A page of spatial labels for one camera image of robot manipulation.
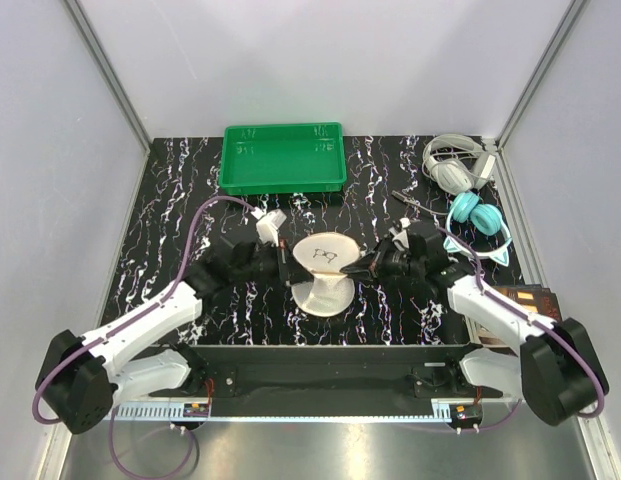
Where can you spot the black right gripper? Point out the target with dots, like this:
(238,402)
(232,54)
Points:
(366,270)

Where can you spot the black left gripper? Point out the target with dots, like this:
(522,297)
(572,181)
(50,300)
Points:
(296,273)

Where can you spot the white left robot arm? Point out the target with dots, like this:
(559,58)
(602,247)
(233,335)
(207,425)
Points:
(83,378)

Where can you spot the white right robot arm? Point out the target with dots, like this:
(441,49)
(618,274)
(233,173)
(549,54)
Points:
(554,367)

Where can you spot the green plastic tray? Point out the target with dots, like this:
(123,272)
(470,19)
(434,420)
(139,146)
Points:
(283,159)

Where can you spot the white grey headphones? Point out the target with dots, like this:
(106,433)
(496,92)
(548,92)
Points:
(457,163)

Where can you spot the teal cat ear headphones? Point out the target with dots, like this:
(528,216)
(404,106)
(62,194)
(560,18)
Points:
(486,218)

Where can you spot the dark orange book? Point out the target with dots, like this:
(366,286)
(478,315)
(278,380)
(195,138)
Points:
(534,297)

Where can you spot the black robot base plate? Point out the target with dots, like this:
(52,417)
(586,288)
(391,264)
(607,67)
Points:
(335,381)

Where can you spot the left aluminium frame post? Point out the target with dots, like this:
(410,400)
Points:
(87,32)

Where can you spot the aluminium frame post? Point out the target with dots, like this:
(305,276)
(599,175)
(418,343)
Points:
(559,37)
(87,32)

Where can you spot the right aluminium frame post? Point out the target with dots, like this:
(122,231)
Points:
(559,37)

